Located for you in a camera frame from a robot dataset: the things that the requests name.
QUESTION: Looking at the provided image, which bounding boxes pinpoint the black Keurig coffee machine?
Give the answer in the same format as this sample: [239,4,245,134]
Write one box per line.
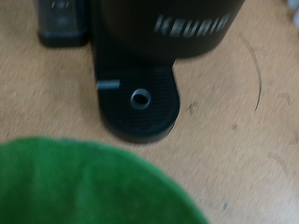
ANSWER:
[36,0,246,145]

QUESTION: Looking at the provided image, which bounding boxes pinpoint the green lid coffee pod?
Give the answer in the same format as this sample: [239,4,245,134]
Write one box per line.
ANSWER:
[0,135,210,224]

